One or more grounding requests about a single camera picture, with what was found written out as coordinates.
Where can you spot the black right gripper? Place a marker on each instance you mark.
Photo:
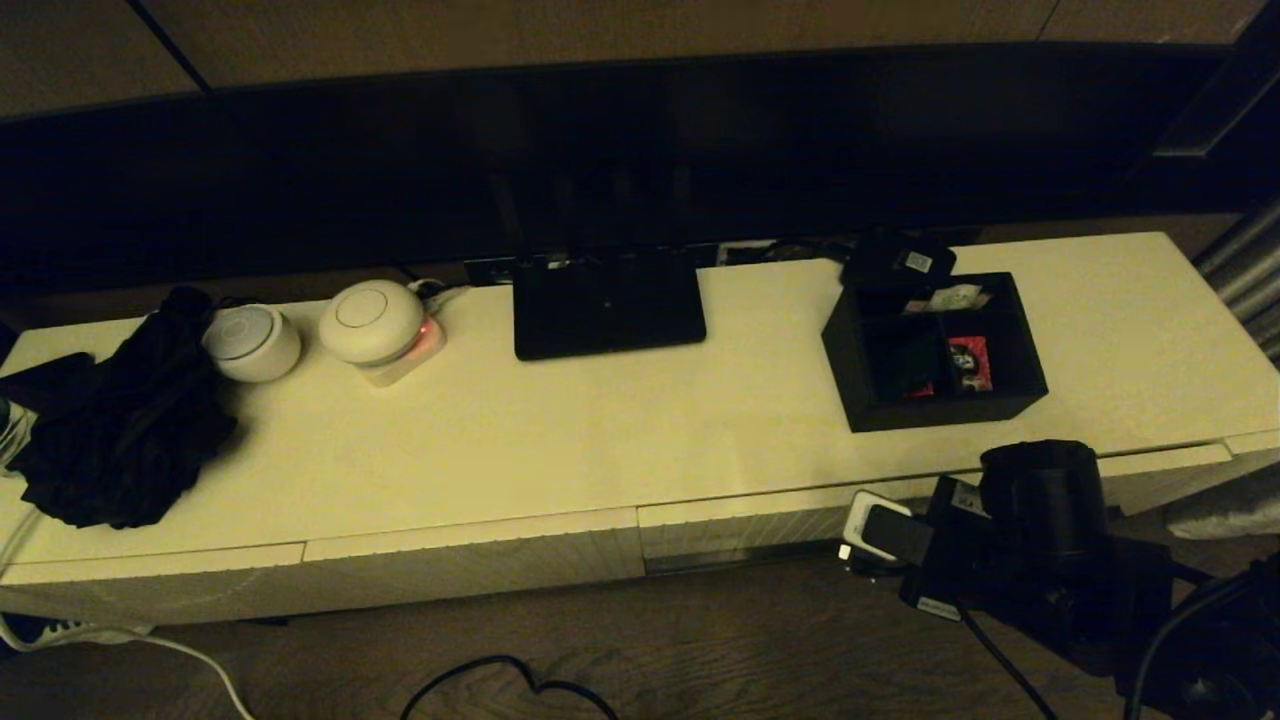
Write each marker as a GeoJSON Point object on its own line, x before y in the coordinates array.
{"type": "Point", "coordinates": [960, 570]}

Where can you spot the black compartment organizer box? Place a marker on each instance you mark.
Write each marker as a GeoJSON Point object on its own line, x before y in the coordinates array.
{"type": "Point", "coordinates": [940, 412]}

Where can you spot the white pull-out drawer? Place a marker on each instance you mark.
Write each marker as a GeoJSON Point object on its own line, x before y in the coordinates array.
{"type": "Point", "coordinates": [740, 525]}

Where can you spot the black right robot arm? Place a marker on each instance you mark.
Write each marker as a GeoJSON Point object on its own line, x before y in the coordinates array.
{"type": "Point", "coordinates": [1100, 580]}

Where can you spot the white TV cabinet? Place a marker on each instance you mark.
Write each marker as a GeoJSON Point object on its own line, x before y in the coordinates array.
{"type": "Point", "coordinates": [600, 440]}

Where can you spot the white beadboard cabinet door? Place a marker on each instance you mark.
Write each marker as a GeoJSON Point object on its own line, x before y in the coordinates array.
{"type": "Point", "coordinates": [150, 590]}

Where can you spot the red snack packet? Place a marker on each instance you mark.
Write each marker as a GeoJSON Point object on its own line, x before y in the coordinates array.
{"type": "Point", "coordinates": [920, 391]}

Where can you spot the red snack packet face print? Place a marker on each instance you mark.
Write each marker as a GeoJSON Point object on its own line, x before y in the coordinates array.
{"type": "Point", "coordinates": [970, 365]}

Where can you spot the white paper scrap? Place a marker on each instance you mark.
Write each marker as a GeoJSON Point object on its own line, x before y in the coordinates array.
{"type": "Point", "coordinates": [950, 300]}

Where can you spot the grey fabric bundle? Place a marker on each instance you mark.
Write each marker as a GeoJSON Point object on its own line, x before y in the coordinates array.
{"type": "Point", "coordinates": [1230, 510]}

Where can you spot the black set-top box white label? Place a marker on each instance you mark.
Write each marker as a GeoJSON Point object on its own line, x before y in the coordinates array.
{"type": "Point", "coordinates": [890, 262]}

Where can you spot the grey curtain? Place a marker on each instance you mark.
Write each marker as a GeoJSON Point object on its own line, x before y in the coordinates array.
{"type": "Point", "coordinates": [1250, 280]}

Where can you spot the black router with antennas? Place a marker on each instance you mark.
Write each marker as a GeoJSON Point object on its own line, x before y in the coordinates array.
{"type": "Point", "coordinates": [610, 320]}

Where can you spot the white base pink light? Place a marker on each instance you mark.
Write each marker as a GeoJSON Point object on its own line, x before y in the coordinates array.
{"type": "Point", "coordinates": [415, 362]}

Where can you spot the white dome shaped device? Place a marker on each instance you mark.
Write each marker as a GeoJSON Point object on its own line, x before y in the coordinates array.
{"type": "Point", "coordinates": [370, 322]}

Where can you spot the small white cylinder speaker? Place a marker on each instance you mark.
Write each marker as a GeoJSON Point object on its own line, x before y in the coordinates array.
{"type": "Point", "coordinates": [250, 345]}

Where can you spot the black flat screen television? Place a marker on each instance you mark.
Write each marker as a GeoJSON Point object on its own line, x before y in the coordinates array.
{"type": "Point", "coordinates": [300, 180]}

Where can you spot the black crumpled cloth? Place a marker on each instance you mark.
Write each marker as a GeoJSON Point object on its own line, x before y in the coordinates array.
{"type": "Point", "coordinates": [130, 430]}

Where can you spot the white sneaker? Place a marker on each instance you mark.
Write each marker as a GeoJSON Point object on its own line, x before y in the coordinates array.
{"type": "Point", "coordinates": [90, 630]}

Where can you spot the black flat pouch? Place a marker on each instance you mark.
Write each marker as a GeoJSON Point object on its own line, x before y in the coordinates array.
{"type": "Point", "coordinates": [45, 380]}

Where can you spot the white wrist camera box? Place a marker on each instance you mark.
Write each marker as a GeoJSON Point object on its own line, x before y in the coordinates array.
{"type": "Point", "coordinates": [858, 525]}

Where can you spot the dark wall frame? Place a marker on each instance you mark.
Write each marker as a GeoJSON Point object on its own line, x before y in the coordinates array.
{"type": "Point", "coordinates": [1200, 120]}

